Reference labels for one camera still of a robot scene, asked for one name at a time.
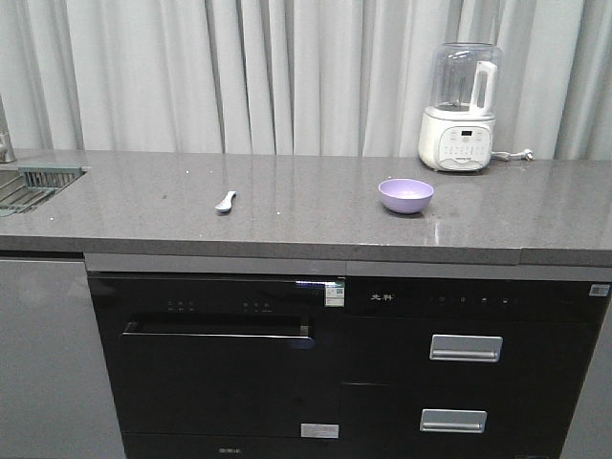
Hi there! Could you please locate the silver lower drawer handle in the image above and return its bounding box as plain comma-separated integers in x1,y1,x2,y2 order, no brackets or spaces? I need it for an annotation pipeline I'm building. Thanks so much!
420,408,488,434

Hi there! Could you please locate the silver upper drawer handle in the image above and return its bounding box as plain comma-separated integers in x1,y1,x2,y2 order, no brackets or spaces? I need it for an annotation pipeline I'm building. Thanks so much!
429,334,503,363

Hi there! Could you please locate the black built-in dishwasher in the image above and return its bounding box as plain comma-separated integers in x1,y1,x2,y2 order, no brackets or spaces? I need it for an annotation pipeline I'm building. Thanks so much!
88,273,343,458

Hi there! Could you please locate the grey white curtain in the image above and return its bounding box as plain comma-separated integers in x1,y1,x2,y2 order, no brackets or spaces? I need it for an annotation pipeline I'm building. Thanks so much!
1,1,611,160

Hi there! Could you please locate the white blender with clear jar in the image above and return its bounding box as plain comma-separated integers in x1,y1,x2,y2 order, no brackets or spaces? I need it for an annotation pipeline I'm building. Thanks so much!
418,42,502,172

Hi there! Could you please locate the silver drawer handle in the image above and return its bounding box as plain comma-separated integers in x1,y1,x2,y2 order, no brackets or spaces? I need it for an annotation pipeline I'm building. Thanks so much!
429,334,503,363
420,408,488,434

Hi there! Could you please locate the white power cord with plug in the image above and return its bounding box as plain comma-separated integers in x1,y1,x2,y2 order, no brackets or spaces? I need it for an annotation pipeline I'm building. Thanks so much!
490,148,536,164

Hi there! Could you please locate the purple plastic bowl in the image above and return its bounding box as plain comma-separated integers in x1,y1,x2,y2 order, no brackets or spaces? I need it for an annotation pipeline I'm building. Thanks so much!
378,178,434,214

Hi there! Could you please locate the grey cabinet door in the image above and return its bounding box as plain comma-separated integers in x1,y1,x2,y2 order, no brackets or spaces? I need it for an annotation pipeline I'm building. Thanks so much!
1,259,125,458

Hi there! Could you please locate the light blue plastic spoon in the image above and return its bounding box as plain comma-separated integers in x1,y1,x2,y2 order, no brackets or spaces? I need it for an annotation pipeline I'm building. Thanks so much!
215,190,237,213

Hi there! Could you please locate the black drawer cabinet appliance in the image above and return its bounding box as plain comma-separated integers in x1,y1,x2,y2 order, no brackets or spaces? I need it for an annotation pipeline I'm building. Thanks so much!
340,277,610,458

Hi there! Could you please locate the steel sink faucet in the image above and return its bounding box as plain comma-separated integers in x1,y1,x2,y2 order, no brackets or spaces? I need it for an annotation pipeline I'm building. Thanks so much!
0,98,16,164

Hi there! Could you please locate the green sink drain rack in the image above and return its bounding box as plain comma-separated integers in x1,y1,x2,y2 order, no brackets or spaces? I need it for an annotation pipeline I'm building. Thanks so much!
1,165,87,217

